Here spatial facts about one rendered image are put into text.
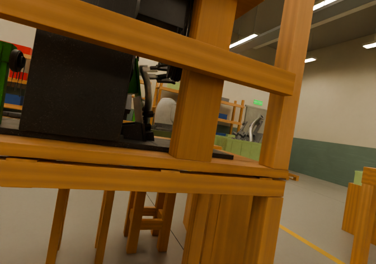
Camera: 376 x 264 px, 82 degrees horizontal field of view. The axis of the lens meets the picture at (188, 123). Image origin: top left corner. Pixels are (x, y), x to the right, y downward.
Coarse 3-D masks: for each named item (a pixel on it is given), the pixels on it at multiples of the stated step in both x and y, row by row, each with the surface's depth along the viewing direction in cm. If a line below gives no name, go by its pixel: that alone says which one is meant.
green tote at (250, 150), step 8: (216, 136) 190; (224, 136) 228; (216, 144) 186; (224, 144) 169; (232, 144) 166; (240, 144) 167; (248, 144) 169; (256, 144) 170; (232, 152) 166; (240, 152) 168; (248, 152) 169; (256, 152) 170; (256, 160) 170
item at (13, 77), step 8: (0, 40) 473; (24, 48) 492; (24, 56) 487; (16, 72) 488; (8, 80) 478; (16, 80) 483; (24, 80) 493; (16, 88) 484; (8, 96) 484; (16, 96) 489; (8, 104) 484; (16, 104) 490
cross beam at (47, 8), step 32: (0, 0) 50; (32, 0) 53; (64, 0) 55; (64, 32) 57; (96, 32) 59; (128, 32) 62; (160, 32) 65; (192, 64) 70; (224, 64) 74; (256, 64) 79
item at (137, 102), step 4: (136, 100) 102; (140, 100) 94; (136, 104) 103; (140, 104) 94; (136, 108) 104; (140, 108) 94; (136, 112) 106; (140, 112) 95; (136, 116) 107; (140, 116) 96; (136, 120) 108; (140, 120) 97
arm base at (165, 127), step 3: (156, 123) 176; (153, 126) 175; (156, 126) 175; (159, 126) 174; (162, 126) 174; (165, 126) 174; (168, 126) 176; (171, 126) 178; (153, 129) 176; (156, 129) 170; (159, 129) 170; (162, 129) 172; (165, 129) 173; (168, 129) 175; (171, 129) 177
